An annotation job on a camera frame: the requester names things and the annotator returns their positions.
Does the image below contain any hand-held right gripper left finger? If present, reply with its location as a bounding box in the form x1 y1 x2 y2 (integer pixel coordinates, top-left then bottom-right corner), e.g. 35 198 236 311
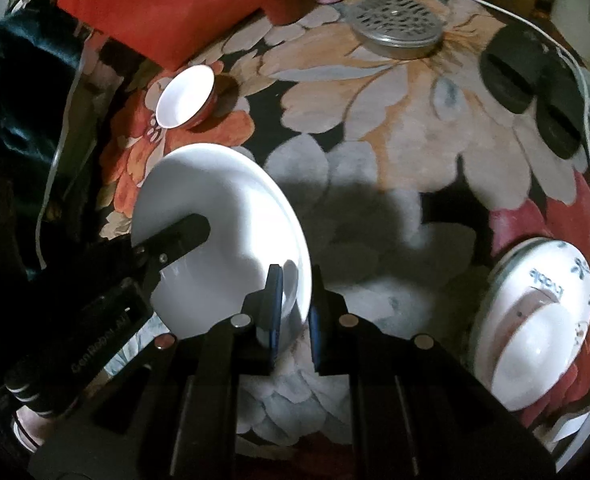
28 263 285 480

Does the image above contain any black slipper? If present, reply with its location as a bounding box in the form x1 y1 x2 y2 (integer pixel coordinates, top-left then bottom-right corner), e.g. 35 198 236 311
480 25 550 113
535 72 589 158

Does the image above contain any red bag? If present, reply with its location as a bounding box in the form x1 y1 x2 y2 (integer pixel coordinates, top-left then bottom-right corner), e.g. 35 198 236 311
58 0 263 71

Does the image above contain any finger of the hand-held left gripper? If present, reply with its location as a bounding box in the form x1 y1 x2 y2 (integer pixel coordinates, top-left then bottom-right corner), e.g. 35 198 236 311
130 213 211 286

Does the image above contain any large bear print plate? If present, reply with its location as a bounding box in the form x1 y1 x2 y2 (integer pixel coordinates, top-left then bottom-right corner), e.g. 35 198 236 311
470 237 590 413

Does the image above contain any dark teal cloth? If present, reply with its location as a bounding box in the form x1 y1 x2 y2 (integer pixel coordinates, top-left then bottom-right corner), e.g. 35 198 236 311
0 7 96 271

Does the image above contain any floral printed tablecloth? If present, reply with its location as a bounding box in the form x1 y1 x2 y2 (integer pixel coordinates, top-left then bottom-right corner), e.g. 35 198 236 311
5 0 590 466

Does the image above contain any perforated metal steamer plate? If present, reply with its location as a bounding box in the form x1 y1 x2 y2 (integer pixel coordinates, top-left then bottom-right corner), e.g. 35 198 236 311
345 0 446 61

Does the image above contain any red bowl white inside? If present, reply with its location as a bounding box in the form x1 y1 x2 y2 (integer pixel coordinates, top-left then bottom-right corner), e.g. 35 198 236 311
490 292 588 413
155 66 221 130

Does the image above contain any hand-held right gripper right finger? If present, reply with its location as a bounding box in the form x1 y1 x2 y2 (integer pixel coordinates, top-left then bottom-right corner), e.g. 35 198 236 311
307 265 558 480

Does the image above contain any person's left hand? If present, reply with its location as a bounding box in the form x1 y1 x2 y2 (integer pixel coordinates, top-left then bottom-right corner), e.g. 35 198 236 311
12 402 58 453

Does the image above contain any white cable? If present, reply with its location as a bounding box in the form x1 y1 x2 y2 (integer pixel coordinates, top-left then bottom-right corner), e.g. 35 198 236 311
295 0 590 353

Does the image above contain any plain white plate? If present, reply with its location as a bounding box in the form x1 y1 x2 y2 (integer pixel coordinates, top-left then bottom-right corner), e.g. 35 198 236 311
131 143 312 356

